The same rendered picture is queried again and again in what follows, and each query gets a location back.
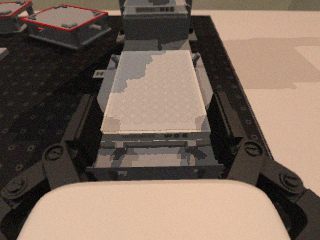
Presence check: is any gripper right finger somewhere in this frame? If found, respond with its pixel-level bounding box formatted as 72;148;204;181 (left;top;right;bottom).
207;91;320;240

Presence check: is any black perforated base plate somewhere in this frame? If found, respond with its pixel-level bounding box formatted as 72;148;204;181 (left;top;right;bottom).
0;15;274;195

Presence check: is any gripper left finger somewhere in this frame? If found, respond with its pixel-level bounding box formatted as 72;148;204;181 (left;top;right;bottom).
0;94;104;240

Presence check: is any clear rectangular plate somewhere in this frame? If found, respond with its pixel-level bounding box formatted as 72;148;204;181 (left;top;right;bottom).
123;0;187;19

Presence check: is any grey microplate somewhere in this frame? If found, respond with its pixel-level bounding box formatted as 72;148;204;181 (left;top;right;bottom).
100;50;211;146

